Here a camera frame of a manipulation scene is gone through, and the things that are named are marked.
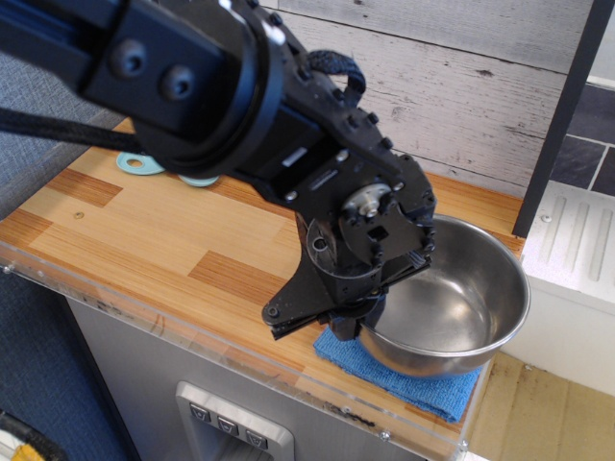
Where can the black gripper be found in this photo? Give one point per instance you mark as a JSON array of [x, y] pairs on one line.
[[346, 268]]

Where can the stainless steel bowl pan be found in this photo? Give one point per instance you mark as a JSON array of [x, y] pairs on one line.
[[454, 316]]

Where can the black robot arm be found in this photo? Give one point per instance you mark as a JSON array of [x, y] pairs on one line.
[[224, 88]]

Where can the blue folded cloth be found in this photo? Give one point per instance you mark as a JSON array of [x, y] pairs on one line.
[[445, 397]]

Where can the clear acrylic edge guard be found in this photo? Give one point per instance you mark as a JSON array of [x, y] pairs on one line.
[[72, 287]]

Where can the silver dispenser button panel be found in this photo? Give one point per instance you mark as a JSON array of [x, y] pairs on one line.
[[218, 429]]

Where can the grey toy fridge cabinet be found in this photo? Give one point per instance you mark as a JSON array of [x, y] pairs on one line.
[[142, 370]]

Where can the white toy sink drainboard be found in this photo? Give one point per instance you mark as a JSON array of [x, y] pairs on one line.
[[569, 261]]

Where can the teal scrub brush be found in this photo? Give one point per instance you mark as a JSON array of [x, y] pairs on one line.
[[141, 165]]

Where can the dark right shelf post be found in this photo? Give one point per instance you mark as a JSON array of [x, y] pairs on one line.
[[588, 47]]

